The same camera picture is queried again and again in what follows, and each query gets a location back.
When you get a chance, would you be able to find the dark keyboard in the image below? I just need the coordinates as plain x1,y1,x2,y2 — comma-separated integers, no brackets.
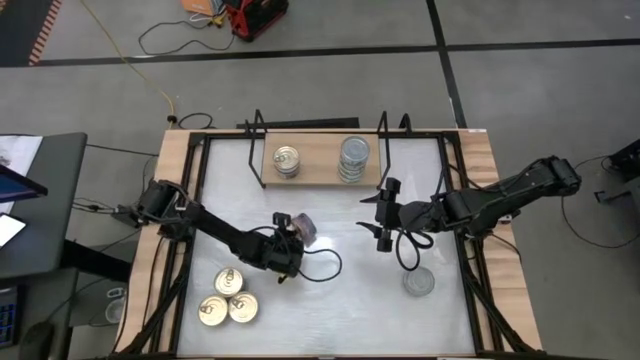
0,285,20,349

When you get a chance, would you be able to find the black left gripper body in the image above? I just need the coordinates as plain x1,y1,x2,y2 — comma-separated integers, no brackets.
264,212,305,284

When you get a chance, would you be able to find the black plug with cable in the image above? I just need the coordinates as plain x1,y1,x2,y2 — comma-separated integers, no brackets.
167,112,216,132

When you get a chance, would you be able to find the yellow hanging cable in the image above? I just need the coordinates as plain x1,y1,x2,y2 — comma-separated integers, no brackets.
79,0,176,117

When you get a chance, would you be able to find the dark mat with striped edge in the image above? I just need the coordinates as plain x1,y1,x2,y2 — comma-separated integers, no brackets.
0,0,64,68

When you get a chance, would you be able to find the black desk cable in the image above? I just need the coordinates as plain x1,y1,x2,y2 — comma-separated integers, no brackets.
85,143,160,158

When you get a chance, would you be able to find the black computer mouse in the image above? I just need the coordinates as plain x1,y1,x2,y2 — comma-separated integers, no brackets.
18,320,55,360

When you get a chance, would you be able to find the red and black case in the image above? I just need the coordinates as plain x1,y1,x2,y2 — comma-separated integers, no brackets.
222,0,290,43

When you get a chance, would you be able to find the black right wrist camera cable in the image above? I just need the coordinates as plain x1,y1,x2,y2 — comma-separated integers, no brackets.
393,227,435,272

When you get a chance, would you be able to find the blue tablet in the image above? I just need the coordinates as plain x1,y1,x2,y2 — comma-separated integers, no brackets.
0,164,50,204

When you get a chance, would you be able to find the black device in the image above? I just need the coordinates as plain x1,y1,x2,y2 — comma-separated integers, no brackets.
607,139,640,184

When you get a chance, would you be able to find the white paper sheet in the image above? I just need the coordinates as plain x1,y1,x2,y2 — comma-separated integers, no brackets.
0,134,44,215

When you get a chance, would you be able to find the black left wrist camera cable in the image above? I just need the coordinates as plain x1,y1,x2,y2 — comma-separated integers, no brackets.
248,224,344,284

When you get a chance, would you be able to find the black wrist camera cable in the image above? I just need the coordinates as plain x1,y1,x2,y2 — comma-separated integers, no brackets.
393,227,435,272
248,224,344,284

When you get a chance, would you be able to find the black curved floor cable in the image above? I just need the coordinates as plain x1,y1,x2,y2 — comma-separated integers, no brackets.
559,154,640,251

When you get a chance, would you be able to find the grey side desk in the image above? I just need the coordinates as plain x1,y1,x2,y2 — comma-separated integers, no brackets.
0,132,132,360

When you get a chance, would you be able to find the grey metal bracket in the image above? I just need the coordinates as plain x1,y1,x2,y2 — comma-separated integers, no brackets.
593,177,640,205

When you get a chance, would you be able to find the clear round container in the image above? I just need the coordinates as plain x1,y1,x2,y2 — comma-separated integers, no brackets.
104,298,126,325

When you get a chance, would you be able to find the wooden shelf with black frame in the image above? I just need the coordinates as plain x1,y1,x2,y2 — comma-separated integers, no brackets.
247,108,414,193

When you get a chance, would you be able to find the black metal table frame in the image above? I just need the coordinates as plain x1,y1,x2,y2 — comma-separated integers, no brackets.
112,128,544,360

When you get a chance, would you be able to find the phone with white screen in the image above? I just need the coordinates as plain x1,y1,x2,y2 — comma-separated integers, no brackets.
0,213,28,250

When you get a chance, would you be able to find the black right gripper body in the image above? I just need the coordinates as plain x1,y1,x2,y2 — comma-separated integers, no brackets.
375,177,426,253

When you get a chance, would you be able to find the orange flat object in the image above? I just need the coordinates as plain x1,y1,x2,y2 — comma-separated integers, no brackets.
180,0,219,17

